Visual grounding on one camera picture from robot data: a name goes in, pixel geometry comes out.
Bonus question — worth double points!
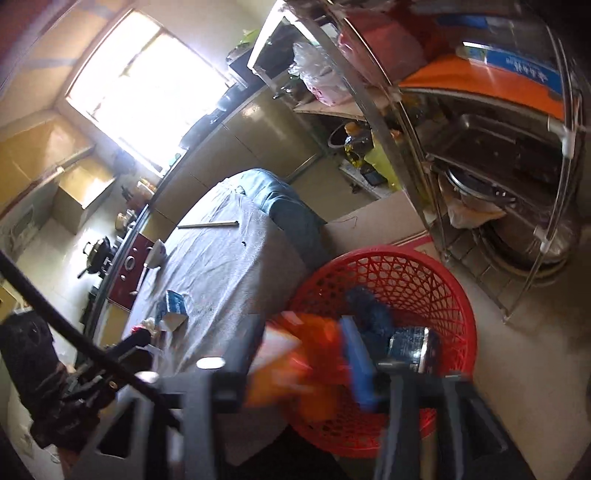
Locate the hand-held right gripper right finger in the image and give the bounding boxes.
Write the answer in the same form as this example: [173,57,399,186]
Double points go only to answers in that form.
[341,318,534,480]

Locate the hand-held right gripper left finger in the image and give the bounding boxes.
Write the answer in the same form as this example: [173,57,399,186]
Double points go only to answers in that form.
[78,315,265,480]

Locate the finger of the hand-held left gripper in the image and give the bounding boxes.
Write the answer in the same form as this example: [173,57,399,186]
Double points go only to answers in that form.
[105,330,152,363]

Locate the orange snack wrapper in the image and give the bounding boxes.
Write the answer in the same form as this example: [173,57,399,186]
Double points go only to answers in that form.
[245,311,352,426]

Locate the blue and white carton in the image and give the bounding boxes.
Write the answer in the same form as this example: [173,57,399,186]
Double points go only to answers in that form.
[156,290,189,334]

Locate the dark blue wrapper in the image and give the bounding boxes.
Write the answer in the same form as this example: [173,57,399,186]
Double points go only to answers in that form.
[346,286,394,339]

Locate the dark packet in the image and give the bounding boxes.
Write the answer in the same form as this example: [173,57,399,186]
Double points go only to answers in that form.
[385,326,443,371]

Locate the red plastic mesh basket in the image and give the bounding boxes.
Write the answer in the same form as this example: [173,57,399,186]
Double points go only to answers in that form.
[288,246,478,457]

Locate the dark red oven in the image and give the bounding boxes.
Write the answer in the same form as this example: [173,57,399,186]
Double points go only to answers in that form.
[107,232,156,308]

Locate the black wok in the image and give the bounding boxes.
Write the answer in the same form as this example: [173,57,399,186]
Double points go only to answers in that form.
[78,236,115,278]

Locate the grey tablecloth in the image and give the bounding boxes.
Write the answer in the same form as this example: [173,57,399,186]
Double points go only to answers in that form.
[121,179,324,372]

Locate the cardboard box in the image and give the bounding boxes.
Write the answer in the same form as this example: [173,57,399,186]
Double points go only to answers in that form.
[322,188,433,265]

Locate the thin wooden stick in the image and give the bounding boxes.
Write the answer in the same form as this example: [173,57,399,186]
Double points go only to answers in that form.
[177,220,239,230]

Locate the blue cloth under tablecloth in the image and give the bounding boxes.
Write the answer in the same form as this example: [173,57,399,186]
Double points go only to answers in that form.
[239,168,331,274]

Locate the yellow green bag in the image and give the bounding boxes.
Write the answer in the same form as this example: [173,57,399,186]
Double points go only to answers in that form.
[365,142,403,193]

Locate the yellow upper kitchen cabinet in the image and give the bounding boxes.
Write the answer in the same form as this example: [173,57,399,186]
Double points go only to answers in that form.
[0,110,117,223]

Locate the large steel pot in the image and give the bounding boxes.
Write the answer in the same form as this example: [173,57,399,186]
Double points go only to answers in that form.
[479,216,579,278]

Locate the cooking oil bottle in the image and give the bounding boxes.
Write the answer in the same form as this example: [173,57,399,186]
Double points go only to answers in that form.
[344,122,373,168]

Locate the yellow lower kitchen cabinets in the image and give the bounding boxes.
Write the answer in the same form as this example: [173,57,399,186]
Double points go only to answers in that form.
[147,87,325,232]

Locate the kitchen window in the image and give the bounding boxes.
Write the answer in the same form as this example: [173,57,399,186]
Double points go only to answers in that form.
[65,9,232,172]

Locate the steel tray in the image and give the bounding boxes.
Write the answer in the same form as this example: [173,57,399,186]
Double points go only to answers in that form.
[424,113,565,186]

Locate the pink plastic bag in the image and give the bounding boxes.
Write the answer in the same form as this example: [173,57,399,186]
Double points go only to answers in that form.
[308,82,352,108]

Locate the white plastic bag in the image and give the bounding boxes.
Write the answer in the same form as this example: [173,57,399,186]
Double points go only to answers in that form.
[288,41,348,92]

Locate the orange carton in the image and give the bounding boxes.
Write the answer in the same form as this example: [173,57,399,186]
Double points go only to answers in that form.
[398,53,567,121]

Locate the stainless steel rack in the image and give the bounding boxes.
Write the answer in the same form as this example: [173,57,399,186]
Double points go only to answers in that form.
[305,0,583,325]

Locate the metal storage shelf rack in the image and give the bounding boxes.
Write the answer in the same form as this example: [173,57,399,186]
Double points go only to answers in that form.
[247,11,384,201]

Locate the blue printed carton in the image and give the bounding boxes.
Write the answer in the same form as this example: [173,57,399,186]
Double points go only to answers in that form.
[450,14,570,99]

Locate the black cable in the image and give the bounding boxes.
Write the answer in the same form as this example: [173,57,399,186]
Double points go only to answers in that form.
[0,250,182,428]

